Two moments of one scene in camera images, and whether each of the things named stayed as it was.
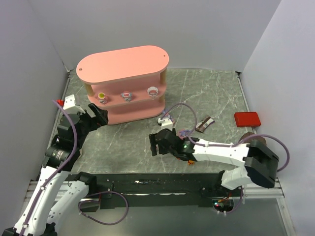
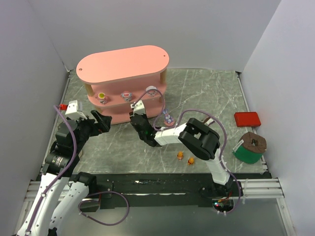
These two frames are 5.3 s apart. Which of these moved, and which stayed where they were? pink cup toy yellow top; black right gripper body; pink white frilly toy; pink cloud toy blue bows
Moved: black right gripper body
Stayed: pink cup toy yellow top; pink white frilly toy; pink cloud toy blue bows
